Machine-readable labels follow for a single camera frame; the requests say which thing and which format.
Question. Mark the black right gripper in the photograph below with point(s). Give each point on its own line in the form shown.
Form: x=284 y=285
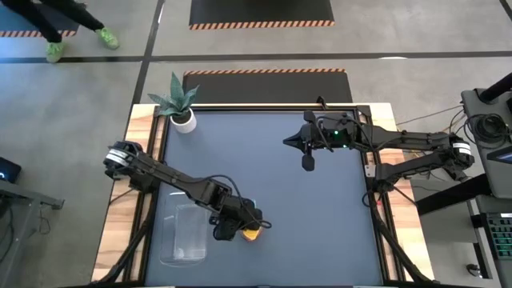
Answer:
x=338 y=132

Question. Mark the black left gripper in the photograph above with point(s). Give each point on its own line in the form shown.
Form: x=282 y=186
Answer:
x=228 y=206

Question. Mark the yellow measuring cup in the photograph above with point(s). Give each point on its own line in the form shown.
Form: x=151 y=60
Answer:
x=251 y=233

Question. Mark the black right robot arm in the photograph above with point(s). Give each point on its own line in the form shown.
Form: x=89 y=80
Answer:
x=400 y=138

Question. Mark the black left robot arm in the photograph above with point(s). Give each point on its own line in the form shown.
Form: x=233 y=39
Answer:
x=160 y=174

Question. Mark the clear plastic basket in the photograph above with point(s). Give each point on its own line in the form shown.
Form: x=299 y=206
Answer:
x=184 y=240

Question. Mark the grey blue table mat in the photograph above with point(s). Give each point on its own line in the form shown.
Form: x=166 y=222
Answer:
x=280 y=220

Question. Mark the black orange striped floor mat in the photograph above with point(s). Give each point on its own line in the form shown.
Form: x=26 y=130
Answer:
x=260 y=12
x=10 y=26
x=268 y=86

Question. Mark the potted plant white pot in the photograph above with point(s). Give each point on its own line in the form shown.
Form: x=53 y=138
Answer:
x=176 y=125

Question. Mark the black desk leg bar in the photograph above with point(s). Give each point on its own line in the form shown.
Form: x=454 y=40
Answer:
x=452 y=196

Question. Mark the black pole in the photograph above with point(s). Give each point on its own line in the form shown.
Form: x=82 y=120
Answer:
x=498 y=87

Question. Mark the grey keyboard desk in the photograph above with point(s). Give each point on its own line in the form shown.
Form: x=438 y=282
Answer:
x=496 y=204

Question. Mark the dark tablet screen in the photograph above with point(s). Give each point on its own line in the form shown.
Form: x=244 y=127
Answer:
x=507 y=156

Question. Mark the small black caster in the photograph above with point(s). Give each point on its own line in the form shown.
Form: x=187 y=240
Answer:
x=474 y=270

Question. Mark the backlit keyboard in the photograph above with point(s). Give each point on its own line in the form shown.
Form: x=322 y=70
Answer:
x=502 y=236

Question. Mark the grey metal stand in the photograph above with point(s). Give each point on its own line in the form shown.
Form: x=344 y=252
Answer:
x=24 y=192

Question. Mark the black device with logo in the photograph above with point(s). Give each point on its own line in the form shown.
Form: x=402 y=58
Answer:
x=10 y=170

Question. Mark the person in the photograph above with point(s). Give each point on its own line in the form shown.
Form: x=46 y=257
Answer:
x=36 y=22

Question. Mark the small black camera mount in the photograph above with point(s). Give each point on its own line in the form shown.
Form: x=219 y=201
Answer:
x=321 y=103

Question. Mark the black aluminium table frame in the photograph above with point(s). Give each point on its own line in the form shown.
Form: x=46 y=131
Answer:
x=260 y=108

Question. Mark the silver white frame bracket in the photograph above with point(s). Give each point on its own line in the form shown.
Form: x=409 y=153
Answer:
x=370 y=170

